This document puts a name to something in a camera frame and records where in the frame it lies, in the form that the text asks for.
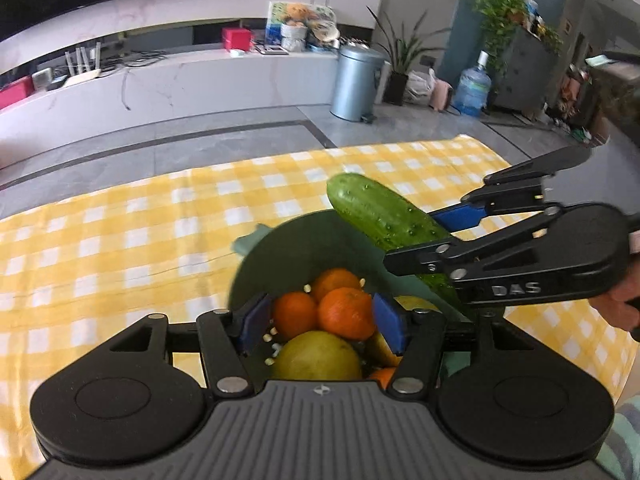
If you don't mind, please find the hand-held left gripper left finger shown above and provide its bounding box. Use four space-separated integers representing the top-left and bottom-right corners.
107 292 273 401

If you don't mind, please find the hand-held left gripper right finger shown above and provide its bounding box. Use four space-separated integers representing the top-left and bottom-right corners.
372 292 530 396

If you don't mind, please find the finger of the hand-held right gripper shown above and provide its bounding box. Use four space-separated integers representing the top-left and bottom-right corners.
384 204 562 282
430 147 594 234

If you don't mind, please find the orange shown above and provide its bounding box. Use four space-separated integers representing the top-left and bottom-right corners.
317 287 377 341
271 291 319 341
310 268 366 301
367 367 398 391

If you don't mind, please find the green cucumber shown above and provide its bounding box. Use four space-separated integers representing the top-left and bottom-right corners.
326 173 476 318

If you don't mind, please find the green colander bowl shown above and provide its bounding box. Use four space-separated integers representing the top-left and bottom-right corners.
230 210 481 396

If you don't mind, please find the person's right hand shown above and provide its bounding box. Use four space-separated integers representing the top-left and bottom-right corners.
587 265 640 333

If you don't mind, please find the pink bag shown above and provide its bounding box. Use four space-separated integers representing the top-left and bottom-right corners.
429 80 453 112

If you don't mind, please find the blue water jug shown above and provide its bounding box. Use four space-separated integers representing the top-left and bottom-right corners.
452 51 492 117

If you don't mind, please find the white plastic bag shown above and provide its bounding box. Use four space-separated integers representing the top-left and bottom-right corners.
405 69 436 103

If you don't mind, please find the tall leafy potted plant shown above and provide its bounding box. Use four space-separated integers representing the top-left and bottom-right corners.
367 6 446 106

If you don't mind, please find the yellow checked tablecloth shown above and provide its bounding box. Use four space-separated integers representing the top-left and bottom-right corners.
0 135 631 466

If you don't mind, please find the grey drawer cabinet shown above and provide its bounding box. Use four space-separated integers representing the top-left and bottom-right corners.
492 25 566 113

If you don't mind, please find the silver trash can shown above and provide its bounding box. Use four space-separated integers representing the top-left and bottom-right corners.
330 45 386 122

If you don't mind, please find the person's striped clothing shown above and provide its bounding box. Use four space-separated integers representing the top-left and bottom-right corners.
595 395 640 480

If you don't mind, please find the bushy green plant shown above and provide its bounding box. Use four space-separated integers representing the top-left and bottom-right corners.
472 0 563 76

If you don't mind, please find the white marble television cabinet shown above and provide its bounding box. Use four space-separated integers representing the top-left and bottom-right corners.
0 25 346 171

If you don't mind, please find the red box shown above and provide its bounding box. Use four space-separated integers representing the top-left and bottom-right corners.
221 27 252 52

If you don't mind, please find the white router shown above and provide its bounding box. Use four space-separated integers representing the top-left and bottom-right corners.
62 45 103 88

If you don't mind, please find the pink box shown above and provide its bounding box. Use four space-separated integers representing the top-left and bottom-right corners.
0 77 33 110

